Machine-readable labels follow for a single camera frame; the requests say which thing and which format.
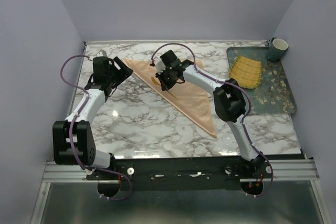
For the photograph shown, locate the peach cloth napkin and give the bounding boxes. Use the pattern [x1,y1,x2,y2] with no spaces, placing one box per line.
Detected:
[123,59,217,138]

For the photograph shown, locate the orange plastic knife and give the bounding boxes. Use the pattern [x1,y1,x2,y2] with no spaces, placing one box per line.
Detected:
[151,77,177,100]

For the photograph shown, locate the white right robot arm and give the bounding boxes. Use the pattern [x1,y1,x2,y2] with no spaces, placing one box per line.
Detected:
[150,50,266,178]

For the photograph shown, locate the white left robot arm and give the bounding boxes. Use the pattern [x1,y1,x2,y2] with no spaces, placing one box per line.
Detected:
[52,56,133,179]

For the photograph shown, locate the yellow woven coaster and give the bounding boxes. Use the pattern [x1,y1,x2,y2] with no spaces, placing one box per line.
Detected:
[229,56,262,89]

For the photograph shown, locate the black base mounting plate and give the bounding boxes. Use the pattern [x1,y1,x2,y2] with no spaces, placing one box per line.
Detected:
[87,156,271,191]

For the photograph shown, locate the floral teal tray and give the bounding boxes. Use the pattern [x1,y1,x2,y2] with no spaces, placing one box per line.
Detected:
[226,47,297,114]

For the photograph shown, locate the teal mug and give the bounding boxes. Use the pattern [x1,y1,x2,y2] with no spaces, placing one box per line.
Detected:
[266,37,289,62]

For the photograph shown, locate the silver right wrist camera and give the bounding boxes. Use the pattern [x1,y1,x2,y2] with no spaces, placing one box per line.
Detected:
[155,60,166,74]

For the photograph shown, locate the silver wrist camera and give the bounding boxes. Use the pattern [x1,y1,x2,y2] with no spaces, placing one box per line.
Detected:
[96,50,107,57]
[155,60,166,74]

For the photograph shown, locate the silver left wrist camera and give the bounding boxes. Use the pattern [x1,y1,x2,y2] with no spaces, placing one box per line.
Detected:
[96,50,107,57]

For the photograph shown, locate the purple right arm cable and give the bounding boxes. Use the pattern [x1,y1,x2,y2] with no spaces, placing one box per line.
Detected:
[150,42,275,198]

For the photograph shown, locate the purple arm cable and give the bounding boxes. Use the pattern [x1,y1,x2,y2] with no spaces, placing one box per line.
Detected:
[150,42,275,198]
[60,55,133,201]

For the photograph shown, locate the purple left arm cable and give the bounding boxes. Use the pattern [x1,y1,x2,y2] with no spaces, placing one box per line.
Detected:
[60,55,133,201]

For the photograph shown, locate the aluminium frame rail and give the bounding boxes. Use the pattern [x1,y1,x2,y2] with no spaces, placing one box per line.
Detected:
[42,159,320,183]

